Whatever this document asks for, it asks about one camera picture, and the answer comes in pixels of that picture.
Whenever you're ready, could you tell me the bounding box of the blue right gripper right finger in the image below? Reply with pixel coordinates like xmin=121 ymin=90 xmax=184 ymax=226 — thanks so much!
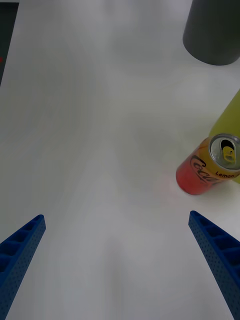
xmin=188 ymin=210 xmax=240 ymax=320

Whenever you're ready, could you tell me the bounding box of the yellow-green plastic waste bin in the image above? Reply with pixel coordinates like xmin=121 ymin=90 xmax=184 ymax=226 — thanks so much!
xmin=208 ymin=88 xmax=240 ymax=185

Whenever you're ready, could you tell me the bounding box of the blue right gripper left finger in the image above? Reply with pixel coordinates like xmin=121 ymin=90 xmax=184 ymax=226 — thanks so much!
xmin=0 ymin=214 xmax=47 ymax=320

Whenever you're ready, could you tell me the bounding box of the grey plastic waste bin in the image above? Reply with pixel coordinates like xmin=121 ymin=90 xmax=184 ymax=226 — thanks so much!
xmin=182 ymin=0 xmax=240 ymax=67

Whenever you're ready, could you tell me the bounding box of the orange and red drink can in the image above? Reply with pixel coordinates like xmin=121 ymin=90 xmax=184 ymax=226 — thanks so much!
xmin=175 ymin=133 xmax=240 ymax=196

